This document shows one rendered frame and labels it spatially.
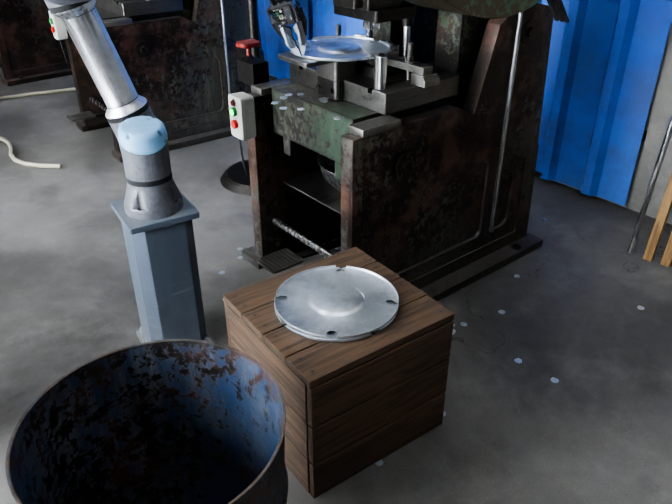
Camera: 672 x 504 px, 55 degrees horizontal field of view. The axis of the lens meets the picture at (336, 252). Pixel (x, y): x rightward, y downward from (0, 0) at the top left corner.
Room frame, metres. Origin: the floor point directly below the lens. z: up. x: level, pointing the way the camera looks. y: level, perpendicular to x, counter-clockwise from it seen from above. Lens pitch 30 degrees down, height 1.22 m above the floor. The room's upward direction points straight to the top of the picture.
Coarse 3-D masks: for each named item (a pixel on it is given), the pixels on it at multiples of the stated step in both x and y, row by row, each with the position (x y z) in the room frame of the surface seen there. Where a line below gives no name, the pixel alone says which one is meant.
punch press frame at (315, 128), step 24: (384, 24) 2.20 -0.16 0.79; (432, 24) 2.30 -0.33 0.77; (456, 24) 1.96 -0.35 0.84; (480, 24) 2.00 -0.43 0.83; (432, 48) 2.30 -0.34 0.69; (456, 48) 1.95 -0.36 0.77; (456, 72) 1.95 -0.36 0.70; (288, 96) 1.92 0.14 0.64; (312, 96) 1.90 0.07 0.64; (456, 96) 1.95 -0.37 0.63; (288, 120) 1.92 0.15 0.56; (312, 120) 1.83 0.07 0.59; (336, 120) 1.74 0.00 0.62; (360, 120) 1.70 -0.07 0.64; (288, 144) 1.93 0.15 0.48; (312, 144) 1.83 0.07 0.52; (336, 144) 1.74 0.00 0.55; (336, 168) 1.74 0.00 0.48; (312, 240) 1.84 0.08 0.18
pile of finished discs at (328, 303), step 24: (288, 288) 1.29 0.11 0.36; (312, 288) 1.29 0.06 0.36; (336, 288) 1.28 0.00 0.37; (360, 288) 1.29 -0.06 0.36; (384, 288) 1.29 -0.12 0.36; (288, 312) 1.19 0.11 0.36; (312, 312) 1.19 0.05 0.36; (336, 312) 1.19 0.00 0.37; (360, 312) 1.19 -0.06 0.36; (384, 312) 1.19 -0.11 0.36; (312, 336) 1.12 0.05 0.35; (336, 336) 1.11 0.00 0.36; (360, 336) 1.11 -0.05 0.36
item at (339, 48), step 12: (324, 36) 2.04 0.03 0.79; (336, 36) 2.05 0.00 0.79; (348, 36) 2.05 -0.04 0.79; (312, 48) 1.91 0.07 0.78; (324, 48) 1.88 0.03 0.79; (336, 48) 1.88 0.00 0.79; (348, 48) 1.88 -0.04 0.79; (360, 48) 1.89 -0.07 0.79; (372, 48) 1.91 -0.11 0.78; (384, 48) 1.91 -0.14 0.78; (324, 60) 1.77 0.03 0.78; (336, 60) 1.76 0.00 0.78; (348, 60) 1.77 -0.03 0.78; (360, 60) 1.78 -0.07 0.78
